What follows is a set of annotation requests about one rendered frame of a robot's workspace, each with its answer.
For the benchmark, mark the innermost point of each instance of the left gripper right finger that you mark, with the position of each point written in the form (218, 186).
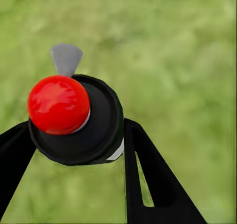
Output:
(172, 205)

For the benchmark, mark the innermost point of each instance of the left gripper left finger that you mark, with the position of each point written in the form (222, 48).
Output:
(16, 151)

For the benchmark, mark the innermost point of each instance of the pesticide atomizer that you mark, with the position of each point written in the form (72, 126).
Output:
(75, 120)

